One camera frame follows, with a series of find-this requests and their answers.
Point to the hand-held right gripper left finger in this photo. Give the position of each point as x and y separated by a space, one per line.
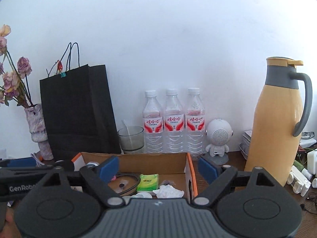
109 168

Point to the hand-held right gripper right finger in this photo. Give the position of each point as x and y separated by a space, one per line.
206 168

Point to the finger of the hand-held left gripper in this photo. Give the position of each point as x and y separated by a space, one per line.
22 162
65 165

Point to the orange cardboard box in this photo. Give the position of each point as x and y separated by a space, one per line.
148 162

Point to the green tissue packet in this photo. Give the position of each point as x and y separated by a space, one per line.
148 182

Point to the white tissue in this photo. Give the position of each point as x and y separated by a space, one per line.
168 192

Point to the person's left hand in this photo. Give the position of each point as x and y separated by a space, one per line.
10 220

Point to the glass cup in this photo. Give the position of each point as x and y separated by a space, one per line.
131 141

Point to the white astronaut speaker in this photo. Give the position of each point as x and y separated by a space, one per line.
219 135

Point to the clear straw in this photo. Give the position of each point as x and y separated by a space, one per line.
126 129

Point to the red label water bottle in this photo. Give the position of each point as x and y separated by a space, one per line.
174 124
153 124
195 124

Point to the black paper bag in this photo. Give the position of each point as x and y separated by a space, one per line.
74 116

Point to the yellow thermos jug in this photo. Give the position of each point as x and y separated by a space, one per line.
272 129

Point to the teal binder clip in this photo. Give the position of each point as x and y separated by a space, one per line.
63 74

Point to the green small item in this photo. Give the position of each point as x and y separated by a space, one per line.
299 164

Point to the small white bottles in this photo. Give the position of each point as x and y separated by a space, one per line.
299 181

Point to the dried rose bouquet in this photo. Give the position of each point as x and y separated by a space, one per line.
23 65

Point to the red dried flower bud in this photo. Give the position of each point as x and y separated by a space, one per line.
59 65

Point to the eyeglasses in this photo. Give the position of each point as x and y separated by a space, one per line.
307 134

